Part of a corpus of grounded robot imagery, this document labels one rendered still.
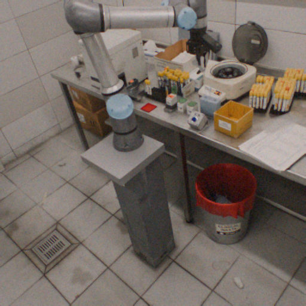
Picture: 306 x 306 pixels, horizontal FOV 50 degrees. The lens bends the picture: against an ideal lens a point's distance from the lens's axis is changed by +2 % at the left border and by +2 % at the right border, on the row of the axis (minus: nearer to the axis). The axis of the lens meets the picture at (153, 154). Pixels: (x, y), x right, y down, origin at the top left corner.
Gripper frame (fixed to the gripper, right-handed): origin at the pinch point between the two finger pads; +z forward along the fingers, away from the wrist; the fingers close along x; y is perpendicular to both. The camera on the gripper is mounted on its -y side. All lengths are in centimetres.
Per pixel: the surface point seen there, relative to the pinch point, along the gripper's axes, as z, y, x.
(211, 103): 15.9, -5.0, 1.9
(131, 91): 19, 46, 9
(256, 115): 25.2, -22.9, -10.7
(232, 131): 21.5, -22.1, 10.5
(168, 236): 96, 5, 37
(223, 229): 95, -20, 15
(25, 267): 113, 78, 104
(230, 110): 20.9, -13.2, -3.1
